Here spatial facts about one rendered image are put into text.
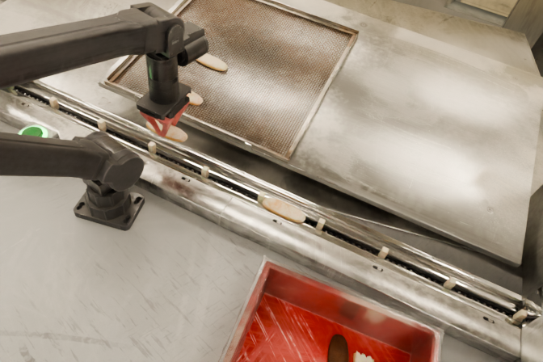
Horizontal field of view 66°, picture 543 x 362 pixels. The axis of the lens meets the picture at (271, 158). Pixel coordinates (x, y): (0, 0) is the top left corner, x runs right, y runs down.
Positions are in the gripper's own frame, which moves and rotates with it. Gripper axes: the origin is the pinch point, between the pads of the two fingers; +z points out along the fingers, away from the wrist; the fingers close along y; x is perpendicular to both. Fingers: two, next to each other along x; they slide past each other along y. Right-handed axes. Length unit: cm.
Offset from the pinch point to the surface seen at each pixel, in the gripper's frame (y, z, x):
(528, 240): 17, 6, -80
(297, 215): -0.9, 7.8, -32.9
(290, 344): -24.8, 10.8, -42.0
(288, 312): -19.6, 10.9, -39.3
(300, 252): -9.0, 7.3, -36.9
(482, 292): 2, 9, -73
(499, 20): 337, 98, -101
